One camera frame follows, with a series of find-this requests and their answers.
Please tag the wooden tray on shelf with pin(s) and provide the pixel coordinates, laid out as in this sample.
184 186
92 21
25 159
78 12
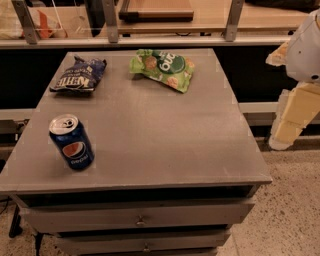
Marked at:
156 11

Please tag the green rice chip bag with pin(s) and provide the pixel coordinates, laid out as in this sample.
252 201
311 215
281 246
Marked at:
168 68

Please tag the blue Kettle chip bag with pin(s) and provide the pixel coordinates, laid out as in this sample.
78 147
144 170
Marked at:
82 76

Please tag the drawer with knob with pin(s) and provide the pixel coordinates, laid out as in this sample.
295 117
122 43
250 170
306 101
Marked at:
113 216
143 242

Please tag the blue Pepsi can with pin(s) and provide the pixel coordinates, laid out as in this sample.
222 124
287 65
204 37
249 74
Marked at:
69 135

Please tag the lower drawer with knob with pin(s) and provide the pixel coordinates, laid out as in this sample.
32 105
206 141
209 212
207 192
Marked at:
143 242

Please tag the upper drawer with knob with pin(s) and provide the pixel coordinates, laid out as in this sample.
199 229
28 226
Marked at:
113 216

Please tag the metal shelf rail frame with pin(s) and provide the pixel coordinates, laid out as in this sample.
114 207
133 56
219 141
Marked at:
215 23

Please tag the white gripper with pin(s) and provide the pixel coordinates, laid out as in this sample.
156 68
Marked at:
304 55

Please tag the grey drawer cabinet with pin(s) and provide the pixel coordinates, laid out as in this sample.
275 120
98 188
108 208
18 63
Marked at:
150 143

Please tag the orange white plastic bag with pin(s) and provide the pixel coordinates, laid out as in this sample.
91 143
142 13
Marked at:
10 26

